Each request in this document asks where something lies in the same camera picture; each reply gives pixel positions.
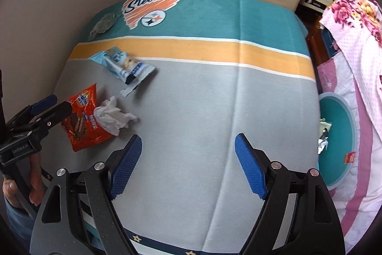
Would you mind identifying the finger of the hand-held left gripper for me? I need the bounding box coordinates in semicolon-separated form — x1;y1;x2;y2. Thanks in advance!
9;100;73;136
6;94;58;128

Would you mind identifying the crumpled white tissue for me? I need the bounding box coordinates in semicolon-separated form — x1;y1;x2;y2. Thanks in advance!
93;96;138;136

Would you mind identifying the light blue snack wrapper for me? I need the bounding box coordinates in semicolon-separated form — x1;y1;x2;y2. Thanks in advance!
89;47;157;85

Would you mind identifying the crumpled green wrapper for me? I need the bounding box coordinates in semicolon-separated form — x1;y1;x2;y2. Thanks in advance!
88;13;123;41

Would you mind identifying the pale green wrapper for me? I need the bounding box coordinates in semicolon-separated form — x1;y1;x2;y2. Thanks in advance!
319;120;333;139

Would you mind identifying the person's left hand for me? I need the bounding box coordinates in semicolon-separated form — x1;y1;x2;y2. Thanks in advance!
2;150;46;209

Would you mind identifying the pink floral quilt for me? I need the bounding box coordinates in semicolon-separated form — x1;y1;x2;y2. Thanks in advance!
315;0;382;238

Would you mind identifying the silver foil wrapper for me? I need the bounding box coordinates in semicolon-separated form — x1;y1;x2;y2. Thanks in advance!
317;137;329;155

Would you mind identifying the orange snack packet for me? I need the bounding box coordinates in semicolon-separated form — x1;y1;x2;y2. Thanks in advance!
61;83;116;153

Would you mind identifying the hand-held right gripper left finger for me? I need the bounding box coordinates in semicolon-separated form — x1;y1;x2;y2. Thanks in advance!
30;134;143;255

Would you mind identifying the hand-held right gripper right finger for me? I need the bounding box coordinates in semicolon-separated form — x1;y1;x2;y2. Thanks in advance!
234;133;347;255

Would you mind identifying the person's left forearm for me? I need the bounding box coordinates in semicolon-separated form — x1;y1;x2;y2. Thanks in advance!
4;204;38;242

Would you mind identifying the teal plastic bin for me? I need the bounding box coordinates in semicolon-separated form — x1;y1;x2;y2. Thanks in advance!
316;92;360;190

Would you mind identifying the teal and grey printed blanket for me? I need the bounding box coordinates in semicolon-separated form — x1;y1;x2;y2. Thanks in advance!
38;0;322;255

